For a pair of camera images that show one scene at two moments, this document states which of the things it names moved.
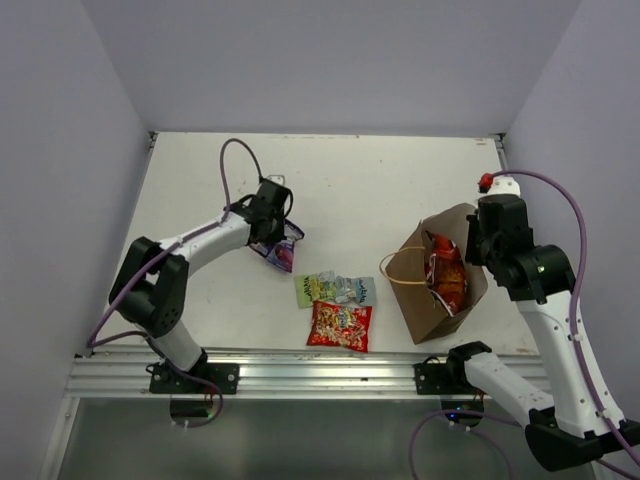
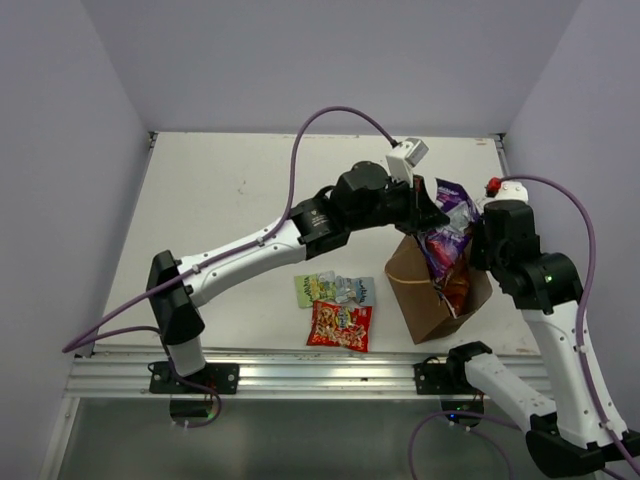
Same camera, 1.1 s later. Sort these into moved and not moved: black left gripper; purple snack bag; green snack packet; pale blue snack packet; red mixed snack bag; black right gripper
Moved: black left gripper; purple snack bag
Not moved: pale blue snack packet; black right gripper; red mixed snack bag; green snack packet
